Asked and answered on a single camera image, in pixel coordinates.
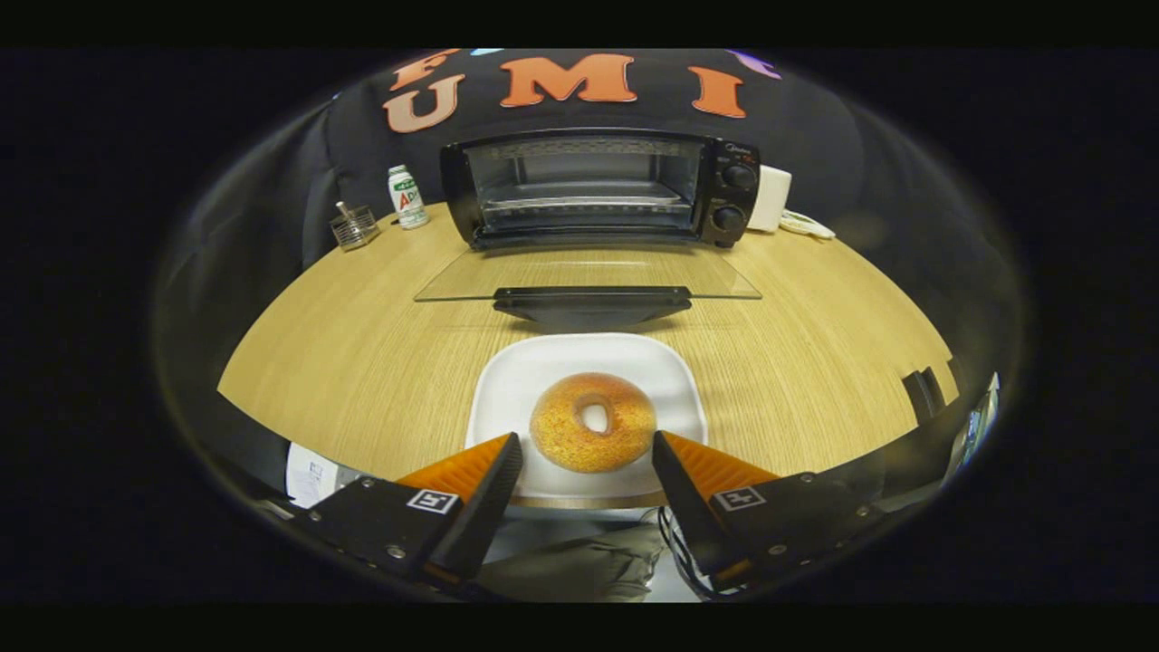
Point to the golden bagel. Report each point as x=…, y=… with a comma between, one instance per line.
x=552, y=435

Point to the white divided snack dish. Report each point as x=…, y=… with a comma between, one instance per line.
x=806, y=225

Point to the white pop-up toaster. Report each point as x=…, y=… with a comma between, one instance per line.
x=770, y=199

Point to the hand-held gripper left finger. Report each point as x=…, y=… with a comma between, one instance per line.
x=475, y=516

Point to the person's grey trousers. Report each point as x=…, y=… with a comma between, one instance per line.
x=570, y=570

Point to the white bottle green label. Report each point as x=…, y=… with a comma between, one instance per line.
x=407, y=199

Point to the white printed paper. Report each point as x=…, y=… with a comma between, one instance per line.
x=312, y=475

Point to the black backdrop cloth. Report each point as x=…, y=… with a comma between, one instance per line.
x=815, y=127

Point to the white square plate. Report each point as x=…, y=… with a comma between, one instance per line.
x=507, y=380

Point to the black toaster oven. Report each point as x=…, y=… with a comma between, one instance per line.
x=738, y=195

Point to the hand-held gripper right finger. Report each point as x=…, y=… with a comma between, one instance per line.
x=693, y=512

